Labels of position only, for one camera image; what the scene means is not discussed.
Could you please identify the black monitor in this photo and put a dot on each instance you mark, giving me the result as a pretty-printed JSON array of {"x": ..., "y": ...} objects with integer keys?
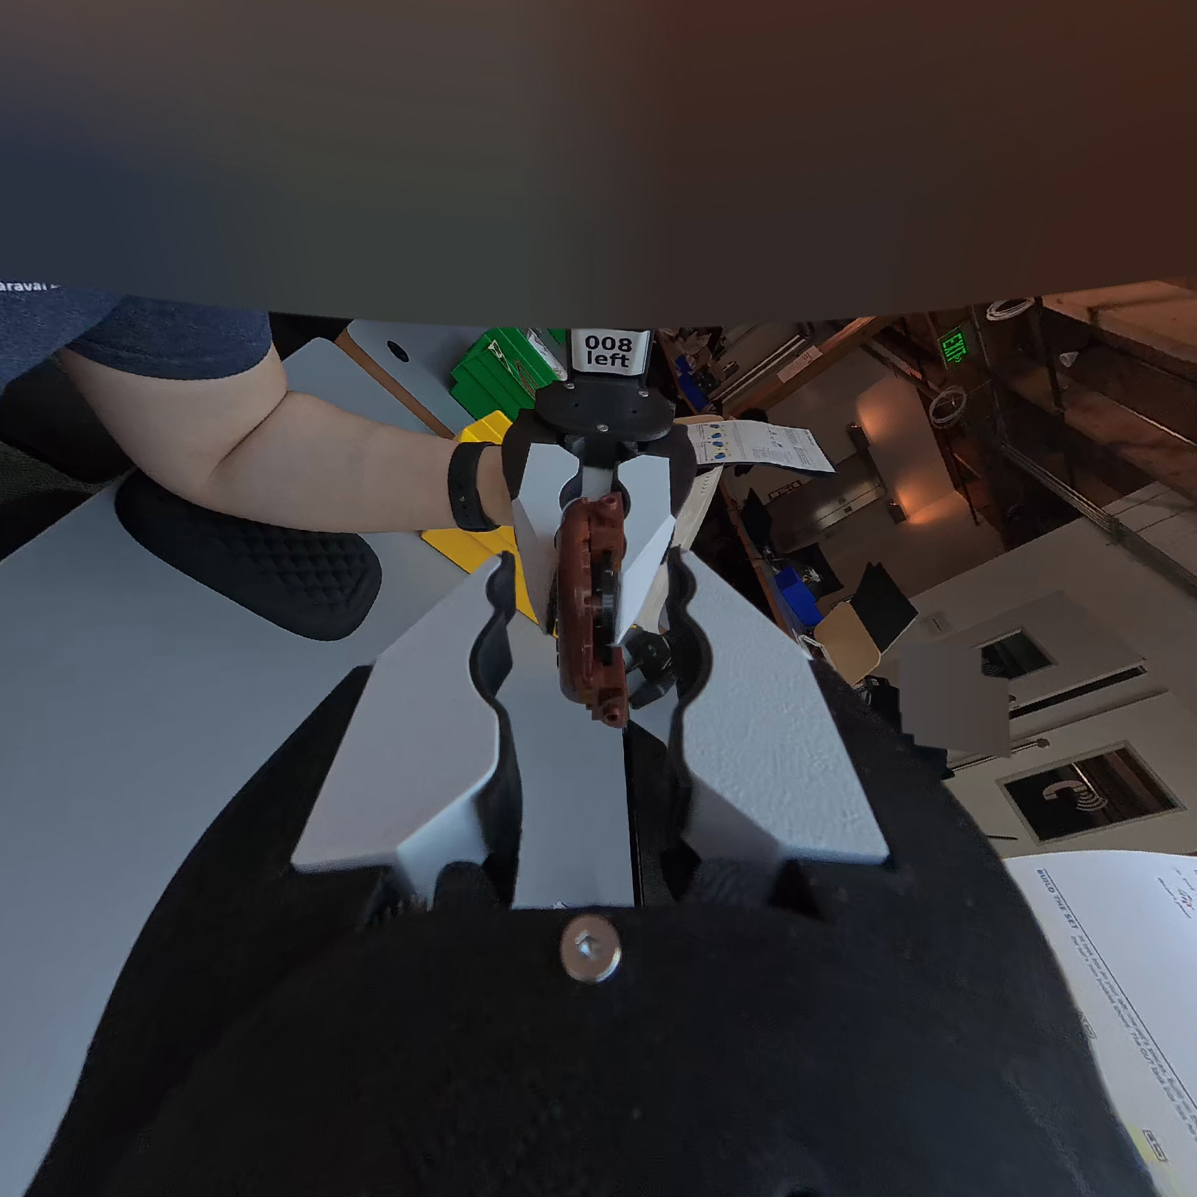
[{"x": 882, "y": 608}]

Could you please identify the yellow plastic bin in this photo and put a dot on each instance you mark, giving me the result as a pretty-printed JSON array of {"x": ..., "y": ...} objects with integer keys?
[{"x": 471, "y": 553}]

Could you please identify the beige chair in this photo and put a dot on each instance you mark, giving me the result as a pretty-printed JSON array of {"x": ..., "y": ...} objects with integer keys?
[{"x": 845, "y": 641}]

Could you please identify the black wrist rest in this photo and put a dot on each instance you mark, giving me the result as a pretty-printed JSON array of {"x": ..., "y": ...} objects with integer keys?
[{"x": 262, "y": 571}]

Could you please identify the green exit sign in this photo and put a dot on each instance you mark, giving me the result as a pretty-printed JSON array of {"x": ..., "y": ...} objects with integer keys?
[{"x": 952, "y": 349}]

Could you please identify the window with handset logo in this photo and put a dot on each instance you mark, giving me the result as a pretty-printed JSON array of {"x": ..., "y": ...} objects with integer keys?
[{"x": 1121, "y": 794}]

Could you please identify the sheet with blue figures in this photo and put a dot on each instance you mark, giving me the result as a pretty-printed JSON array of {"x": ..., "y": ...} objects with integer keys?
[{"x": 767, "y": 448}]

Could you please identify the grey desk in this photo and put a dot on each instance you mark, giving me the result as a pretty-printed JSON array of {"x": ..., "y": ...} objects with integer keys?
[{"x": 188, "y": 748}]

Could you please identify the person's left forearm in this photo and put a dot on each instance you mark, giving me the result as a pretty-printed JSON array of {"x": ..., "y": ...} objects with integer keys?
[{"x": 328, "y": 467}]

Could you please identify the printed instruction sheet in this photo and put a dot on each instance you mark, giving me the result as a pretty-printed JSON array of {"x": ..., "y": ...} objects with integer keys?
[{"x": 1121, "y": 981}]

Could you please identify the green plastic bin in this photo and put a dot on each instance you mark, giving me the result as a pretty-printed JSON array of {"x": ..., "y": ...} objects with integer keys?
[{"x": 495, "y": 375}]

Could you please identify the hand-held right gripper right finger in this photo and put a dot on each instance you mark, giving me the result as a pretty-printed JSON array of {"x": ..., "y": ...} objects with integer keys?
[{"x": 775, "y": 748}]

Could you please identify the blue plastic bin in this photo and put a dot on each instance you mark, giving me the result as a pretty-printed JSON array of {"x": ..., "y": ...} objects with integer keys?
[{"x": 795, "y": 593}]

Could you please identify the white panel with hole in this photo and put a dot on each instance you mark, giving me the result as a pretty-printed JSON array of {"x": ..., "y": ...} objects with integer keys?
[{"x": 375, "y": 347}]

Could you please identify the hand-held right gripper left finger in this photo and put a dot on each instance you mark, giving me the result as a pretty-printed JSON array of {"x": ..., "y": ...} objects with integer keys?
[{"x": 412, "y": 748}]

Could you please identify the black wristband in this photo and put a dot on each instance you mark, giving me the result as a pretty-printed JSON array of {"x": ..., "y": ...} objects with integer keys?
[{"x": 466, "y": 487}]

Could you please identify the person's left hand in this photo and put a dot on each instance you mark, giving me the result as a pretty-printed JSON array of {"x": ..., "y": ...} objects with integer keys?
[{"x": 499, "y": 487}]

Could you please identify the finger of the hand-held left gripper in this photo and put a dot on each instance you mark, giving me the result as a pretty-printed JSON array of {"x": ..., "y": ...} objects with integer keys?
[
  {"x": 650, "y": 523},
  {"x": 541, "y": 504}
]

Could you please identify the brown and black brick assembly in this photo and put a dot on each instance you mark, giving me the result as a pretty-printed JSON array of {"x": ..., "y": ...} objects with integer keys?
[{"x": 585, "y": 618}]

